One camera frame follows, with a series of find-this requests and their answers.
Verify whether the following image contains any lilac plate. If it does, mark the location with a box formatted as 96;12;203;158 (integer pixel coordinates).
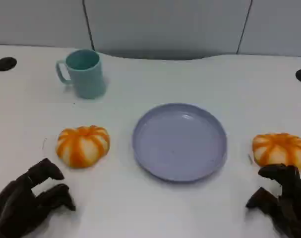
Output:
132;103;228;183

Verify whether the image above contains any grey partition panel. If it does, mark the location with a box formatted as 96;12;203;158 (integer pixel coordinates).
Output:
82;0;253;61

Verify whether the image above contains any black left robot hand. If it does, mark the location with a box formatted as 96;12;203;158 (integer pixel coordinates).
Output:
0;158;76;238

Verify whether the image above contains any orange and white bread roll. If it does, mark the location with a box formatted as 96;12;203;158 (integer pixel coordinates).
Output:
56;125;111;169
252;132;301;169

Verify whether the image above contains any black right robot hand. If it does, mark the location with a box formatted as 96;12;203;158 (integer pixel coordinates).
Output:
245;163;301;238

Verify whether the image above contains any pale green mug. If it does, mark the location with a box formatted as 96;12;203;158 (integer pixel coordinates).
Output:
56;49;107;100

